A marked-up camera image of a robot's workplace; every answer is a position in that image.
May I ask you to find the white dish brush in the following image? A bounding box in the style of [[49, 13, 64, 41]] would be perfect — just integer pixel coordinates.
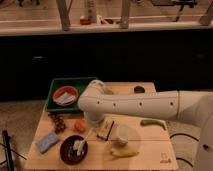
[[73, 129, 93, 156]]

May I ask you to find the dark purple bowl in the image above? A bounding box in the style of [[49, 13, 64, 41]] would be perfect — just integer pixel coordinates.
[[60, 135, 88, 165]]

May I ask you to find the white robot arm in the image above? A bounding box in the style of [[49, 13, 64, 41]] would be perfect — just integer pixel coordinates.
[[78, 80, 213, 171]]

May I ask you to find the orange bowl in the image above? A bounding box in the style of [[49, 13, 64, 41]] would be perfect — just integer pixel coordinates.
[[52, 86, 79, 106]]

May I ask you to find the white cloth in bowl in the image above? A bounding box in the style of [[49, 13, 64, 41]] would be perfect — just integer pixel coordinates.
[[55, 92, 75, 105]]

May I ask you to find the green tray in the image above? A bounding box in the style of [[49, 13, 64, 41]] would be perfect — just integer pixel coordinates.
[[45, 77, 95, 114]]

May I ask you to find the dark round lid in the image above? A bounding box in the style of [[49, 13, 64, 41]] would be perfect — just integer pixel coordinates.
[[134, 86, 145, 93]]

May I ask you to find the brown wooden box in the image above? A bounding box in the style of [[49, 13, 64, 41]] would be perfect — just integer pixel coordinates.
[[97, 120, 114, 141]]

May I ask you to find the orange carrot toy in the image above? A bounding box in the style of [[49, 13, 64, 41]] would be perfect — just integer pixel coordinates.
[[74, 119, 87, 133]]

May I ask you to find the green pepper toy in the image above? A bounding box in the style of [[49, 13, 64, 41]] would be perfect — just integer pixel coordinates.
[[140, 119, 166, 130]]

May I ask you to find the dark grape bunch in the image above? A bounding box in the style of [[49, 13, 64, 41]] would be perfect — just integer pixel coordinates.
[[48, 113, 66, 134]]

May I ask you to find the red object on shelf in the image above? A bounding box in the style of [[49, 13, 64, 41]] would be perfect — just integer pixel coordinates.
[[80, 16, 92, 25]]

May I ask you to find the yellow banana toy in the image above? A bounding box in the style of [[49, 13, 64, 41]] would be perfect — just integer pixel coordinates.
[[110, 147, 138, 158]]

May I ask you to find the wooden board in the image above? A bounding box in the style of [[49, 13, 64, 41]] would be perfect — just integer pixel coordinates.
[[25, 82, 180, 171]]

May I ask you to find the blue sponge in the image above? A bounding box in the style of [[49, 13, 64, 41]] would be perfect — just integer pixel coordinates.
[[36, 132, 59, 154]]

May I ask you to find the black stand left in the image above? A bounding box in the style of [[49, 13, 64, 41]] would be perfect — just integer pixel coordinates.
[[2, 130, 14, 171]]

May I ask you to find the black cable right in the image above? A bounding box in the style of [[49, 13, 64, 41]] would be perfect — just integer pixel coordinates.
[[169, 132, 204, 171]]

